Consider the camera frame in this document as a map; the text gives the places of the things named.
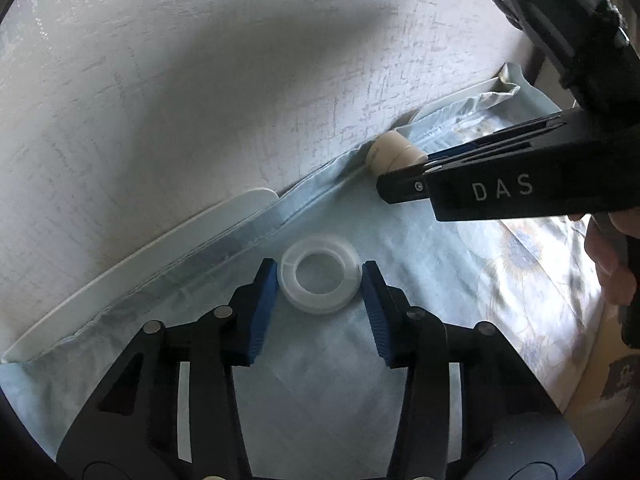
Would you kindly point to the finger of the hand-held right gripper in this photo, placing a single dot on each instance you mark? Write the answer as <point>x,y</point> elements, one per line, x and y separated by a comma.
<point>500,135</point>
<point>405,186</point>

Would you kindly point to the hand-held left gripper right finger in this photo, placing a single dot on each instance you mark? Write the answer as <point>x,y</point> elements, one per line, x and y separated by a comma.
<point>376,310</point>

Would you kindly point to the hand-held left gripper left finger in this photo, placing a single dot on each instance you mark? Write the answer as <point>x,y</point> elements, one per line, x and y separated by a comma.
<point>262,310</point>

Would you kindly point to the beige tape roll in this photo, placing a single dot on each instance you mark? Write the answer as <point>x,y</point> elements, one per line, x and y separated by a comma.
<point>392,155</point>

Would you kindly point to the clear tape roll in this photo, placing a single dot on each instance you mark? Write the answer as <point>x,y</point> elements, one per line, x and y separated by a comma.
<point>320,274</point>

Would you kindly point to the white desktop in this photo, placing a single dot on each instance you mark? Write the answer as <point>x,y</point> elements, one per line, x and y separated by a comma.
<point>125,265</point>

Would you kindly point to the person's right hand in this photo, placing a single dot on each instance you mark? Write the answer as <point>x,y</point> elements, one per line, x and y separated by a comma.
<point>607,260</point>

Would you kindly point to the light blue floral bedsheet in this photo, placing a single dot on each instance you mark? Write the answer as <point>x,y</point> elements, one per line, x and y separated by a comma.
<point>440,300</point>

